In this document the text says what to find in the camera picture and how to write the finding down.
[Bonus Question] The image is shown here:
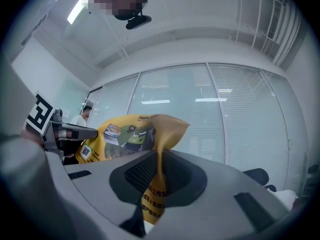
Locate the black head-mounted camera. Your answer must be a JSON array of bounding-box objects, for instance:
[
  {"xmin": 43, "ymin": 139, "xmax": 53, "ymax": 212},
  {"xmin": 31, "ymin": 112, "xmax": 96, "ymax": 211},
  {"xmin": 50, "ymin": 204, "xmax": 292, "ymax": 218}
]
[{"xmin": 124, "ymin": 13, "xmax": 153, "ymax": 31}]

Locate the yellow printed mouse pad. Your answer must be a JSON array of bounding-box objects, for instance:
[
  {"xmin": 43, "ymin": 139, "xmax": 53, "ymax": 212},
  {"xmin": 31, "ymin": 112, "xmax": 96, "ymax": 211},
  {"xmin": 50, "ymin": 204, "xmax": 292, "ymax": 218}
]
[{"xmin": 74, "ymin": 113, "xmax": 191, "ymax": 226}]

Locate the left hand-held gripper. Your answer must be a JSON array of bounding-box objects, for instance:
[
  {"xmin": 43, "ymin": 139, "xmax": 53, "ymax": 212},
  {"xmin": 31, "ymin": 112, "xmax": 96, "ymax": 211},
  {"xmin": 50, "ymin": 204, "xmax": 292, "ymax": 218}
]
[{"xmin": 25, "ymin": 90, "xmax": 99, "ymax": 161}]

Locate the rectangular ceiling light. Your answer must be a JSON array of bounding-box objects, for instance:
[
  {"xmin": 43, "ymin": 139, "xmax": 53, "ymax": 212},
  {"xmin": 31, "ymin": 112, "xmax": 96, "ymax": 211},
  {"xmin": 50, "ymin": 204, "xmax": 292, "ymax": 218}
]
[{"xmin": 66, "ymin": 0, "xmax": 89, "ymax": 25}]

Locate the person's left forearm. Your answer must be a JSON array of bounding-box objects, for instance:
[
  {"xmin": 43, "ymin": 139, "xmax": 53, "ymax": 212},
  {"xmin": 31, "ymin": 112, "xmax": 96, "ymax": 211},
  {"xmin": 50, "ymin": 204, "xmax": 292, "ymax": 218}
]
[{"xmin": 0, "ymin": 55, "xmax": 42, "ymax": 146}]

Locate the white cloth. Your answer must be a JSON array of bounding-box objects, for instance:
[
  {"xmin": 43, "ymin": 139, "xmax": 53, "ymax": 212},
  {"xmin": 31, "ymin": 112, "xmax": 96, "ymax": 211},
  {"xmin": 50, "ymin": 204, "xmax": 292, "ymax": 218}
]
[{"xmin": 266, "ymin": 187, "xmax": 300, "ymax": 211}]

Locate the glass partition with blinds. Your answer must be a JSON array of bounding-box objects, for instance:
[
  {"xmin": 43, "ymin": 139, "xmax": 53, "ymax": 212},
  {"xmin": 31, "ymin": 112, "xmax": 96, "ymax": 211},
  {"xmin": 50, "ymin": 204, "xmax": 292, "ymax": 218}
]
[{"xmin": 86, "ymin": 62, "xmax": 310, "ymax": 192}]

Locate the person's grey shirt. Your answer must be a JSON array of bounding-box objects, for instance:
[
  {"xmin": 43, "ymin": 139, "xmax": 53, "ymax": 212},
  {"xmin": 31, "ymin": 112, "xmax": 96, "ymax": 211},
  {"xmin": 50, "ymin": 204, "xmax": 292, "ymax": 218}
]
[{"xmin": 0, "ymin": 133, "xmax": 106, "ymax": 240}]

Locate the white ceiling air vent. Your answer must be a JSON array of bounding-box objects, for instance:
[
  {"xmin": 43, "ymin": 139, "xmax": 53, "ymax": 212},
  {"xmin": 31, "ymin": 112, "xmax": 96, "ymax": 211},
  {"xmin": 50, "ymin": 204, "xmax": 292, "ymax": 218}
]
[{"xmin": 266, "ymin": 0, "xmax": 285, "ymax": 41}]

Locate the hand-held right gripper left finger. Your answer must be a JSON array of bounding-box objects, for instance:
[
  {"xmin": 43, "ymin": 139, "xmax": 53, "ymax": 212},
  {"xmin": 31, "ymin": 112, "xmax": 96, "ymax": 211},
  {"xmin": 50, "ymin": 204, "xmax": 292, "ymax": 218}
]
[{"xmin": 46, "ymin": 149, "xmax": 158, "ymax": 240}]

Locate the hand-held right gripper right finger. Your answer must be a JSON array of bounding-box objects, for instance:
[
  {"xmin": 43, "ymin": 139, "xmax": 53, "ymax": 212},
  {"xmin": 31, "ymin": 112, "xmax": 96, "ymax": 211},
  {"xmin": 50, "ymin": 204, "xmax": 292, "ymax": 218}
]
[{"xmin": 147, "ymin": 149, "xmax": 288, "ymax": 240}]

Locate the black office chair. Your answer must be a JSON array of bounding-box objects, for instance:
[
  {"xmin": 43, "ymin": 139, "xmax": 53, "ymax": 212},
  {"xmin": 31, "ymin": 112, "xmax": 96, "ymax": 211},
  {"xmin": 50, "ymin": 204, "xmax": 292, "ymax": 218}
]
[{"xmin": 242, "ymin": 168, "xmax": 277, "ymax": 193}]

